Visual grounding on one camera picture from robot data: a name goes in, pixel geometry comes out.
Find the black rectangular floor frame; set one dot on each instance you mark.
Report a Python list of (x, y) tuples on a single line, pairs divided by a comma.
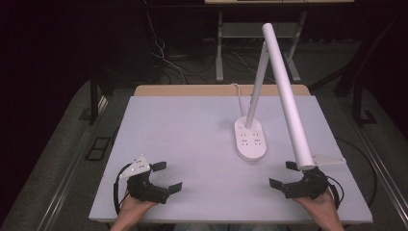
[(97, 148)]

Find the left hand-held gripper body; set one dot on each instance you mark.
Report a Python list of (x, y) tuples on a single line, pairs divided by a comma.
[(141, 186)]

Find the person's left hand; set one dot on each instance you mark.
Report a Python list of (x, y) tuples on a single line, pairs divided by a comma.
[(134, 207)]

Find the metal floor rail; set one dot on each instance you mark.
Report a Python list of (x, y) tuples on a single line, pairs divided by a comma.
[(381, 170), (69, 179)]

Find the person's right hand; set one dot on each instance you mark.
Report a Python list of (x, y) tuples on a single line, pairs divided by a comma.
[(320, 207)]

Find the grey metal desk frame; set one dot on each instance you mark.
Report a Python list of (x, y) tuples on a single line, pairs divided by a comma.
[(219, 57)]

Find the white desk lamp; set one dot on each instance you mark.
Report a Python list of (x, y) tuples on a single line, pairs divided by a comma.
[(250, 141)]

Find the black metal stand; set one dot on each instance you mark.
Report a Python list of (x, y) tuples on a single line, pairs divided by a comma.
[(93, 102), (357, 102)]

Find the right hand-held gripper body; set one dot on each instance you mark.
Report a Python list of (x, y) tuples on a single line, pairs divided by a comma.
[(311, 186)]

